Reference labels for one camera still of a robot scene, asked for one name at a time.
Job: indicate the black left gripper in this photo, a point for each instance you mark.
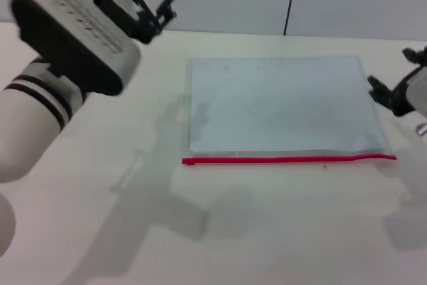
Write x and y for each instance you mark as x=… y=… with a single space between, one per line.
x=145 y=28

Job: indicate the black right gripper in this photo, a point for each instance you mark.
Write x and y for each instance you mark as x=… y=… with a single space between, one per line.
x=402 y=101

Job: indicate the clear document bag red zip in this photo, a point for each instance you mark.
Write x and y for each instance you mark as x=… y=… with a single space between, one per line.
x=283 y=108

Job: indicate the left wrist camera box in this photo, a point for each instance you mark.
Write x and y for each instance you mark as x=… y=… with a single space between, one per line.
x=76 y=41

